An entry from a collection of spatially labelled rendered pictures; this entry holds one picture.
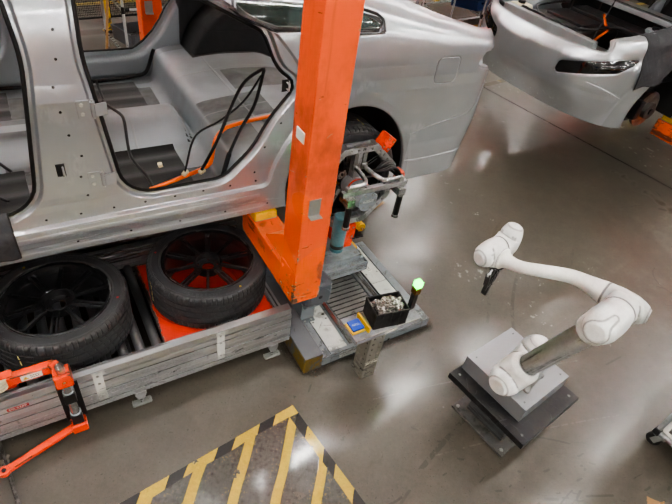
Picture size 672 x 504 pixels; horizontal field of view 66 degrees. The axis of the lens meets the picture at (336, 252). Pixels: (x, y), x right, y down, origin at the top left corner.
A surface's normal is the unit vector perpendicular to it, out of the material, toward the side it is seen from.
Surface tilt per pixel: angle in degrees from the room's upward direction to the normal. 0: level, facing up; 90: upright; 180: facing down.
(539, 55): 86
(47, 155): 89
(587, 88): 89
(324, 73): 90
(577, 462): 0
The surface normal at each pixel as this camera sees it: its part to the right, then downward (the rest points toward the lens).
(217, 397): 0.13, -0.75
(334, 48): 0.49, 0.62
